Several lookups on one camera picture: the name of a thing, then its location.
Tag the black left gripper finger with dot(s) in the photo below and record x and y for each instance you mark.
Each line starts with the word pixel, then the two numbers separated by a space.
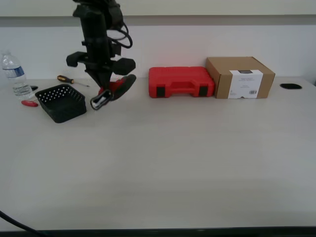
pixel 95 76
pixel 106 79

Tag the clear plastic water bottle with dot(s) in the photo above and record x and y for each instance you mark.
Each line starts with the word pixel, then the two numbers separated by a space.
pixel 18 79

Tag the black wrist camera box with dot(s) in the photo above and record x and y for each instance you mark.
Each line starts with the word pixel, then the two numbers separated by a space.
pixel 116 49

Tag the brown cardboard box white label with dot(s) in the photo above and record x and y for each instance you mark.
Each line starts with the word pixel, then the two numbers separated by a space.
pixel 222 81

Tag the small red flat tool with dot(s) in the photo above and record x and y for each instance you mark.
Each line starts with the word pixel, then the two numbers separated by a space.
pixel 29 103

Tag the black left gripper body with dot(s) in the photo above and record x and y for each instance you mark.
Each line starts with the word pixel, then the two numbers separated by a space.
pixel 95 44

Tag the black perforated plastic basket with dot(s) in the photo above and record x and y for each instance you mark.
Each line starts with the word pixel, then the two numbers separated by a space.
pixel 61 108

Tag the orange and black screwdriver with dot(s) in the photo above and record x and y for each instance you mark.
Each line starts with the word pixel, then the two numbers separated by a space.
pixel 64 79

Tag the red plastic tool case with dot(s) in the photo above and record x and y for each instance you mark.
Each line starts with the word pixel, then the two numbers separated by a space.
pixel 180 79

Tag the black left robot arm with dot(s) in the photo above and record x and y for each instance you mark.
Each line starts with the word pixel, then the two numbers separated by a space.
pixel 113 12

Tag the red glove with grey fingertips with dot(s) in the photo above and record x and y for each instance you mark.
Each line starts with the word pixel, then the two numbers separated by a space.
pixel 121 87

